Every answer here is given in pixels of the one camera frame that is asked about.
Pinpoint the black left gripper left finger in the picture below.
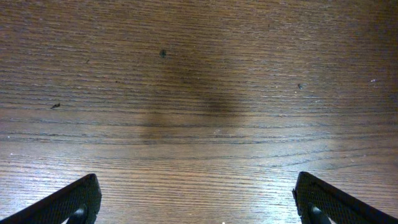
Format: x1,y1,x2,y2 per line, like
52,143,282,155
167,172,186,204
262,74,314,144
1,174,102,224

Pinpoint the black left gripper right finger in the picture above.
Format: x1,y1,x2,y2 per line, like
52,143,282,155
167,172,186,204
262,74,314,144
292,172,397,224

